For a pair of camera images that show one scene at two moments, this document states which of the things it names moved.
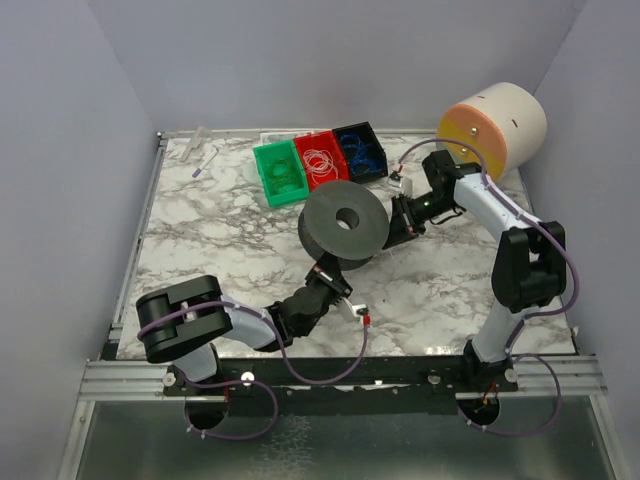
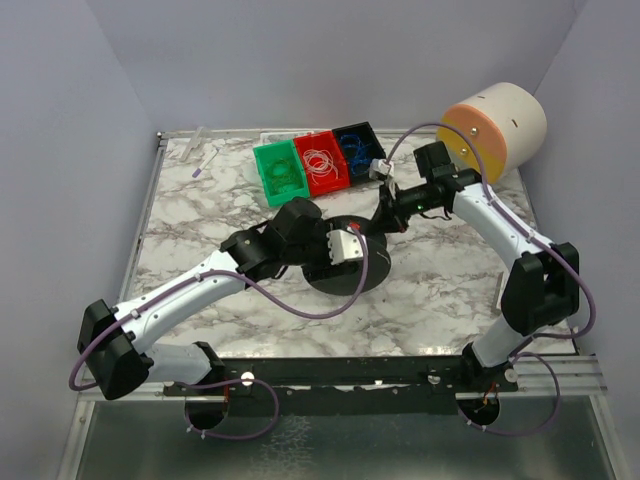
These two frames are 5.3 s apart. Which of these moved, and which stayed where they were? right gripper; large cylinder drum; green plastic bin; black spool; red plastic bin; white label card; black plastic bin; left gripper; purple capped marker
Moved: black spool; right gripper; left gripper
Stayed: large cylinder drum; green plastic bin; red plastic bin; black plastic bin; white label card; purple capped marker
